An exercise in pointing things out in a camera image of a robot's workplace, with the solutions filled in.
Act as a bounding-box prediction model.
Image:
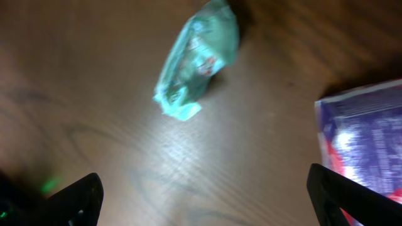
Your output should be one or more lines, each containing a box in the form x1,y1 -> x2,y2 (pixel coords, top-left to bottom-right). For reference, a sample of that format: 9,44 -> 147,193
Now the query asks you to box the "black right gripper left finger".
1,173 -> 104,225

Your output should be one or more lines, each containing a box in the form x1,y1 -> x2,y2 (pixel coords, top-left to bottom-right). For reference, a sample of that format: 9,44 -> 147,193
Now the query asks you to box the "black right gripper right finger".
307,163 -> 401,225

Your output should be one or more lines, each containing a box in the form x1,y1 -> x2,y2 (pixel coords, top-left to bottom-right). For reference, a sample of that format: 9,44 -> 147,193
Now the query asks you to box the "purple red snack bag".
315,80 -> 401,225

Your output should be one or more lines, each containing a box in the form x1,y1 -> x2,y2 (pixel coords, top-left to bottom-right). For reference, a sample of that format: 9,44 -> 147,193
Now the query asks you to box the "mint green snack packet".
153,0 -> 239,121

